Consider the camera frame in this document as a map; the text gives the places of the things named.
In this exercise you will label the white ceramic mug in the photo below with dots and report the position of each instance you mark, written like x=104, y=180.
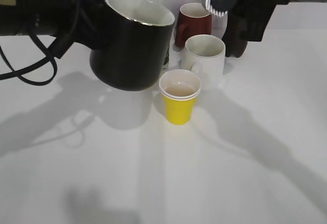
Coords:
x=205, y=56

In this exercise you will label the cola bottle red label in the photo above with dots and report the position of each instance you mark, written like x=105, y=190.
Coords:
x=234, y=44

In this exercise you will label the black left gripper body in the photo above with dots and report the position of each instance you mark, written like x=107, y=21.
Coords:
x=69, y=21

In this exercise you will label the large black mug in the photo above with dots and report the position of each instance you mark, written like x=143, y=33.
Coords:
x=136, y=36

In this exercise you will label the dark red mug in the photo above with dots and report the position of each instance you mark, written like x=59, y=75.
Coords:
x=192, y=20

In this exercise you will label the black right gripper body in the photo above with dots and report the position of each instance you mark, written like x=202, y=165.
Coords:
x=255, y=2

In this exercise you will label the yellow paper cup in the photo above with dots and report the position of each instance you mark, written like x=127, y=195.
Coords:
x=179, y=89

